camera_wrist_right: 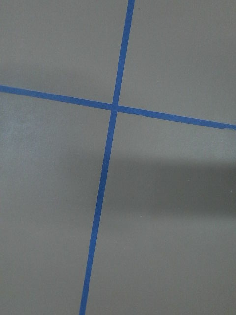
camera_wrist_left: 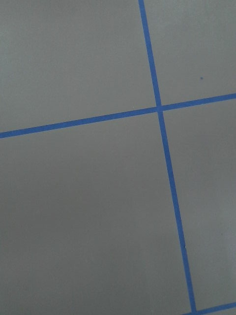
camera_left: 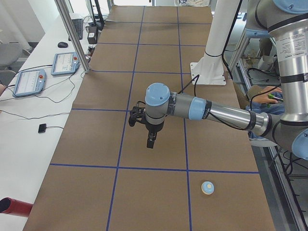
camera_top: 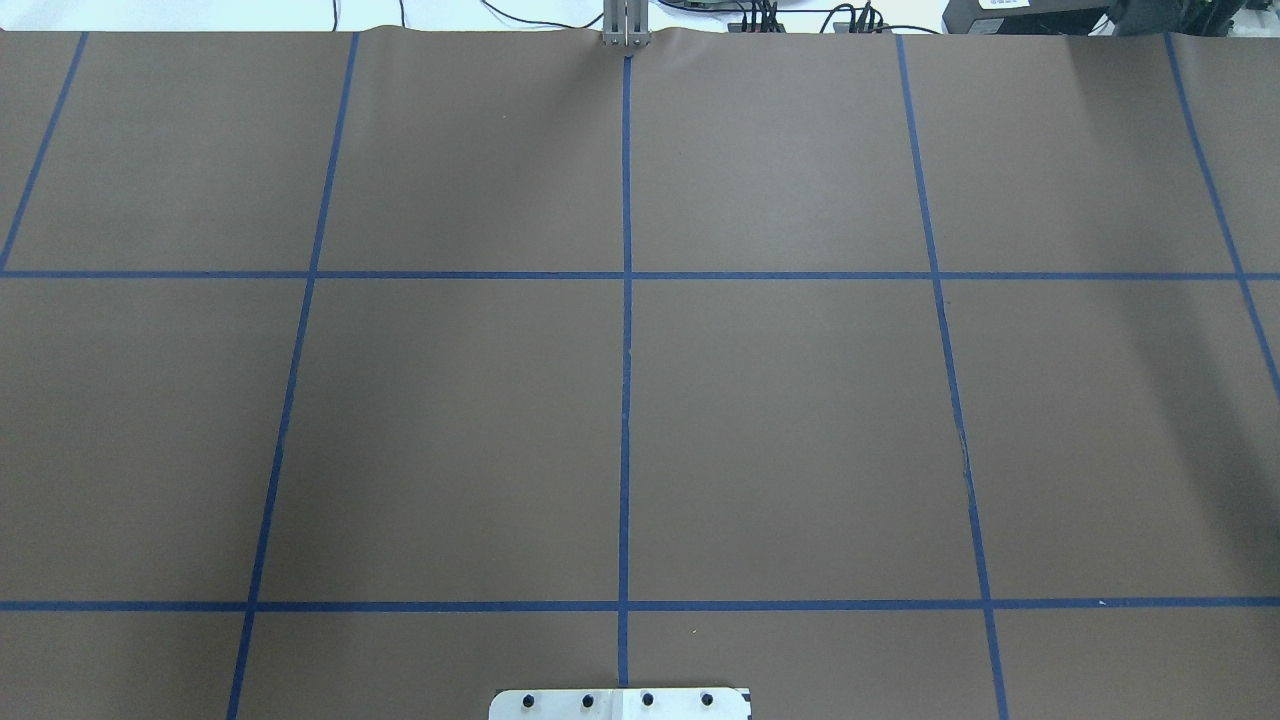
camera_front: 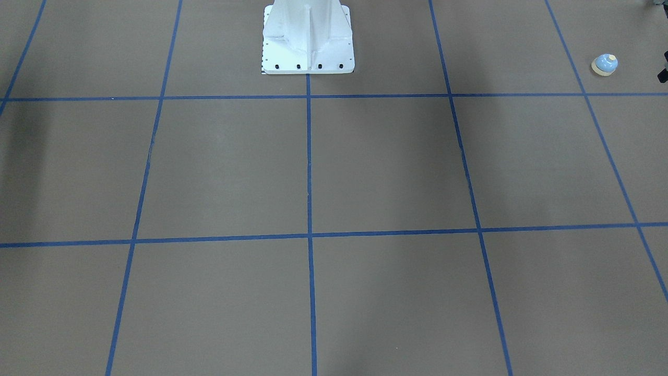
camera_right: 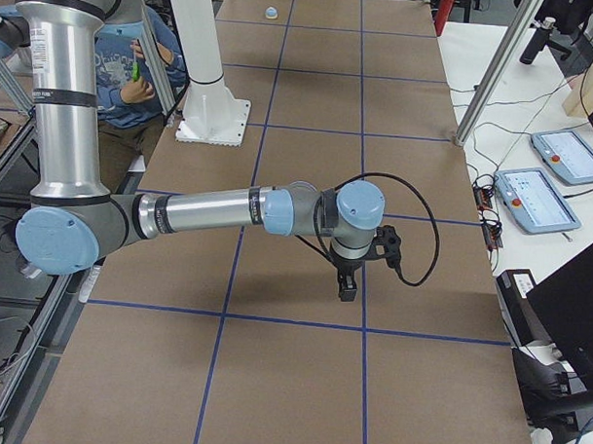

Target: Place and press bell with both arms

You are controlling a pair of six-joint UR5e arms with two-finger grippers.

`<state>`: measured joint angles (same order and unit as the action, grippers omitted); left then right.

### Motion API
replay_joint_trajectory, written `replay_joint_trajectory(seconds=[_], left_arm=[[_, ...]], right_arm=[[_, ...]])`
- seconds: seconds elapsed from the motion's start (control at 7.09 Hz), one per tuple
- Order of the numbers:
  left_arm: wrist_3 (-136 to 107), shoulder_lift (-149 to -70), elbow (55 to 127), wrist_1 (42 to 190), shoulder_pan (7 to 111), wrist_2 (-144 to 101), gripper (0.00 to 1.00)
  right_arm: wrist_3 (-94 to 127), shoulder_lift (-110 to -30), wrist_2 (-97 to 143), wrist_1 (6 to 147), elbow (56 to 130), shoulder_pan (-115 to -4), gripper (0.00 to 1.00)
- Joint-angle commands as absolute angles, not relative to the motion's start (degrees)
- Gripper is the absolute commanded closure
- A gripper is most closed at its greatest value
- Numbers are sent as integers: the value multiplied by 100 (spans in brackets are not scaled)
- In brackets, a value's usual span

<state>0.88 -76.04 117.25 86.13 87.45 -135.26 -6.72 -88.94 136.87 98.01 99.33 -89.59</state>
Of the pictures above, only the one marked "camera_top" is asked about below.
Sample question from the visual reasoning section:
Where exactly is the white camera pole base plate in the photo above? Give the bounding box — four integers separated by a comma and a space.
488, 687, 753, 719

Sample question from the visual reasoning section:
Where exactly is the black computer box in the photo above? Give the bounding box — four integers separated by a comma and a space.
942, 0, 1115, 36

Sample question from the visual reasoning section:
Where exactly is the aluminium frame post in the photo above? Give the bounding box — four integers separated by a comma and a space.
602, 0, 652, 49

